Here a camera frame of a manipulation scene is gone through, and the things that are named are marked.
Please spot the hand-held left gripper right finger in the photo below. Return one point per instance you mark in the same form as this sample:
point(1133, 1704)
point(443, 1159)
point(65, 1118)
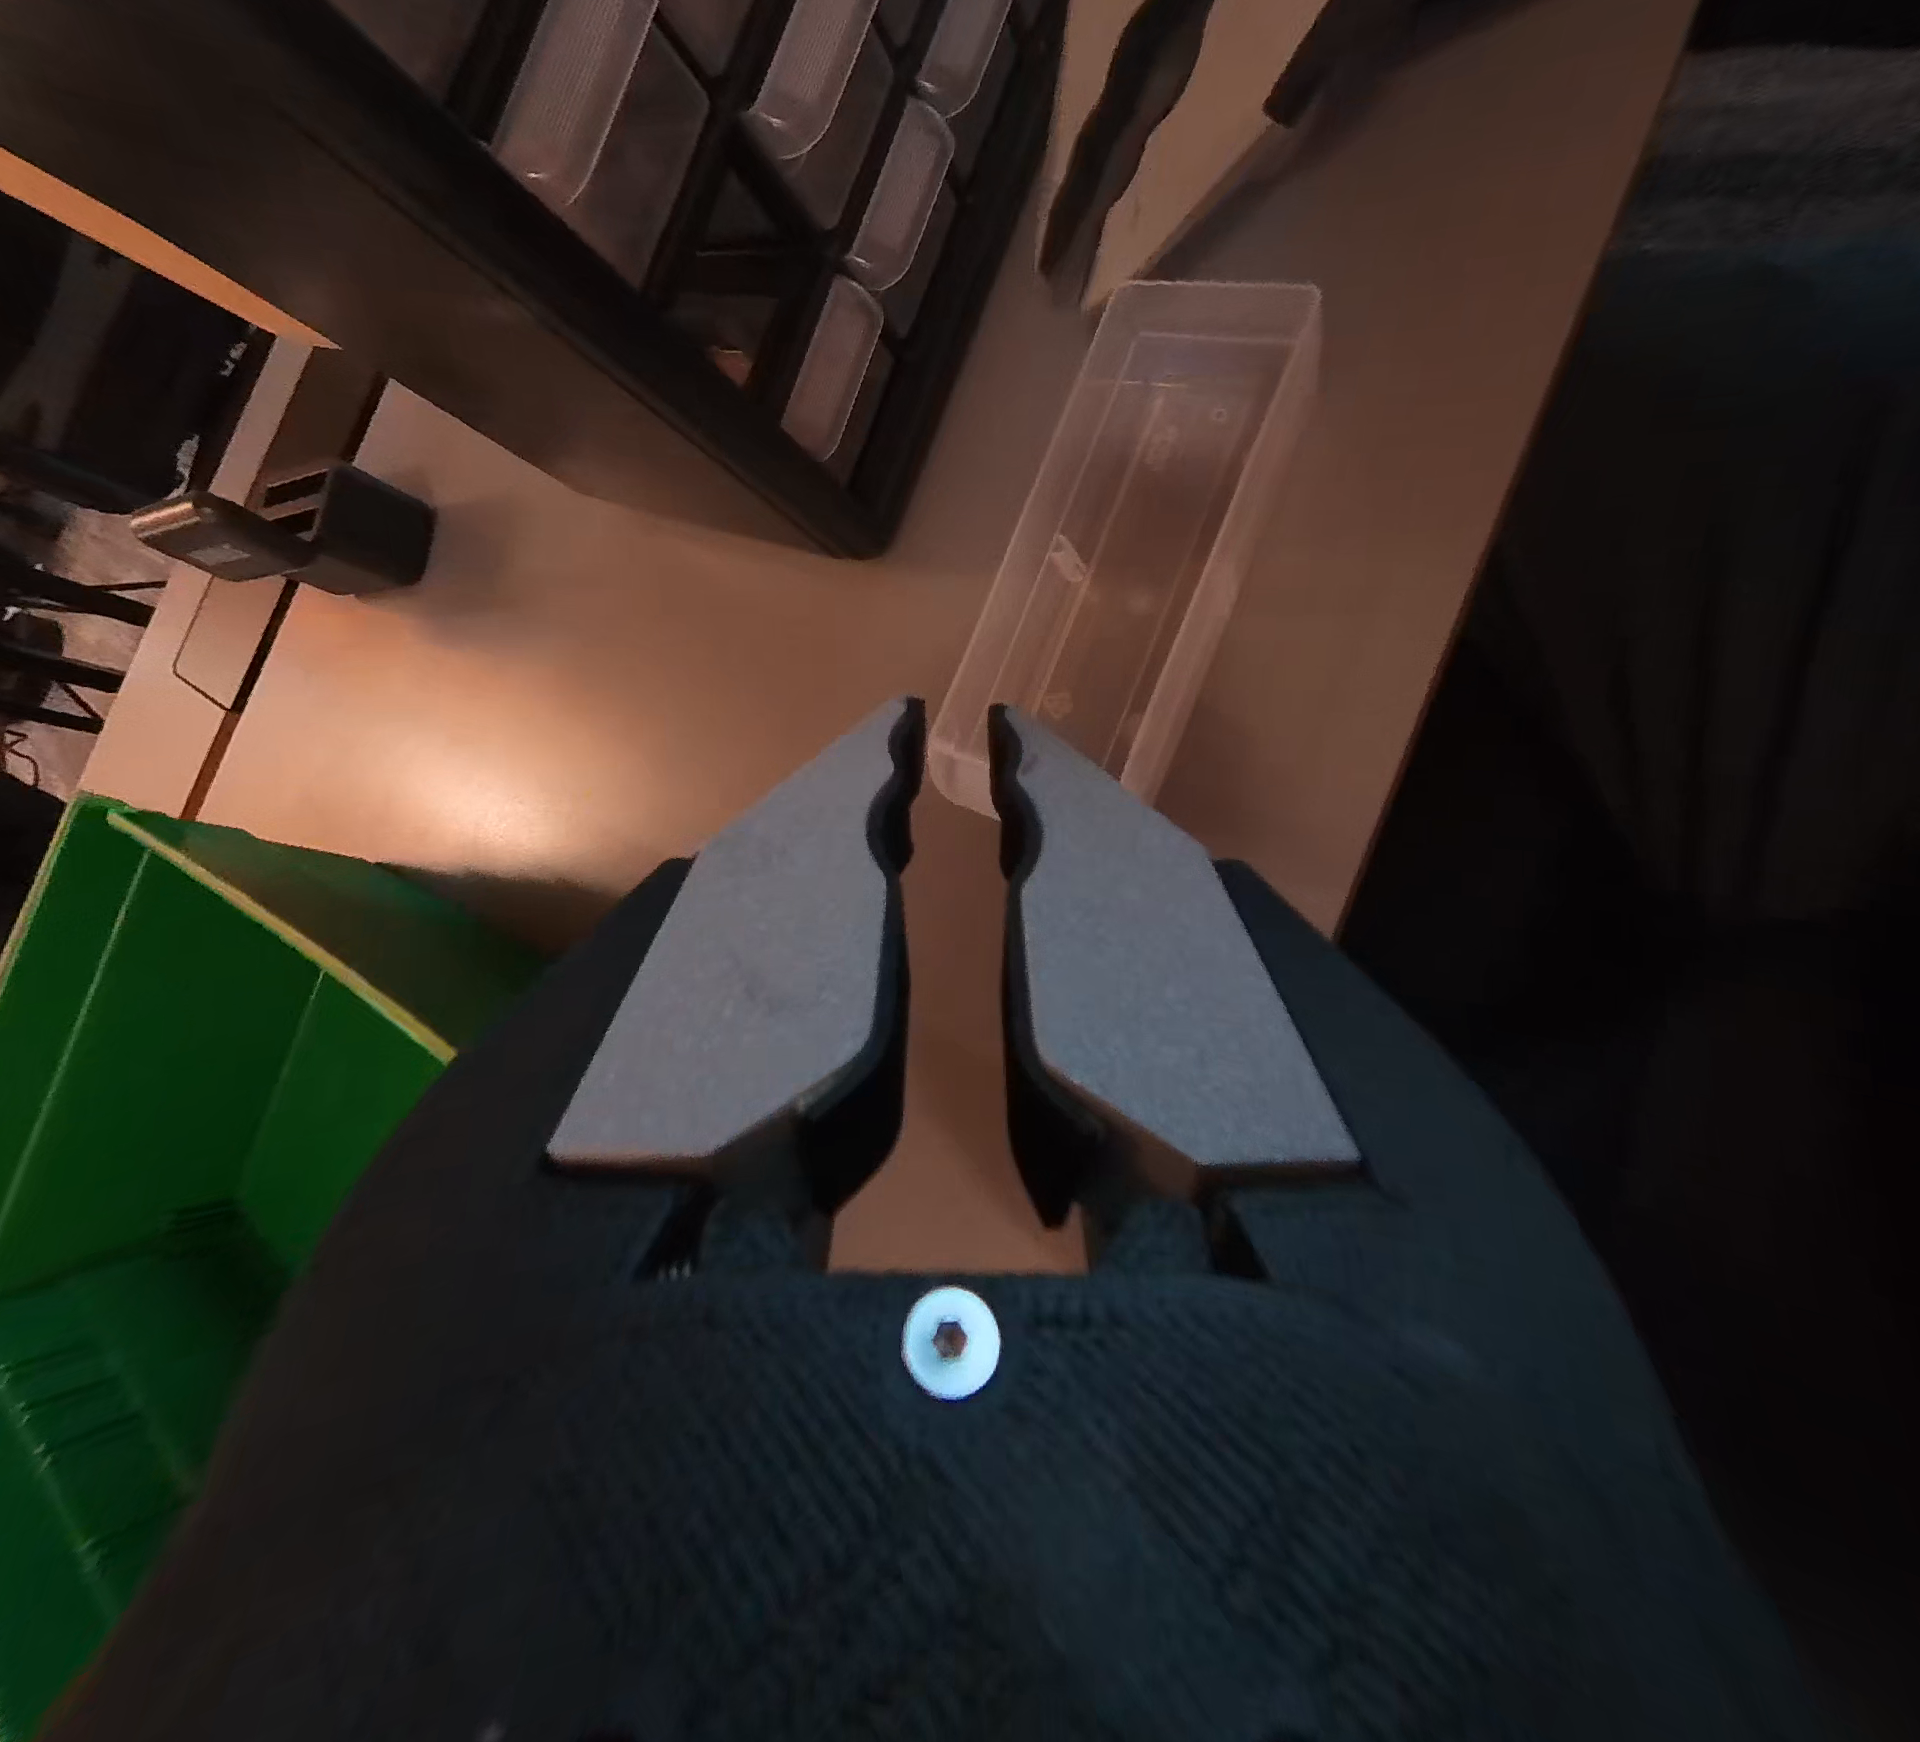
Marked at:
point(1154, 1008)

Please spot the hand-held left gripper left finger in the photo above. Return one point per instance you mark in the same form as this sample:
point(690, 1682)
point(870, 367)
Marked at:
point(766, 993)

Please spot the clear plastic drawer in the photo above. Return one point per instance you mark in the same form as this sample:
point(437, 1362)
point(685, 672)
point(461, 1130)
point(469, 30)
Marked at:
point(1154, 529)

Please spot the black drawer cabinet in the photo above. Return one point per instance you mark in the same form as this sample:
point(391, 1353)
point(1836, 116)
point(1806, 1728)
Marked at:
point(453, 255)

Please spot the rows of translucent cabinet drawers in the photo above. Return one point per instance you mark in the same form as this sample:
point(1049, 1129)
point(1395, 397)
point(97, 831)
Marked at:
point(778, 46)

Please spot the large green plastic bin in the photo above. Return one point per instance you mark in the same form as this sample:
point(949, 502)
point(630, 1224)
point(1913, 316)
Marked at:
point(164, 1112)

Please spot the black usb hub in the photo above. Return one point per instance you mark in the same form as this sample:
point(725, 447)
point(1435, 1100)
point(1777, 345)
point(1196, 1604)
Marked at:
point(321, 529)

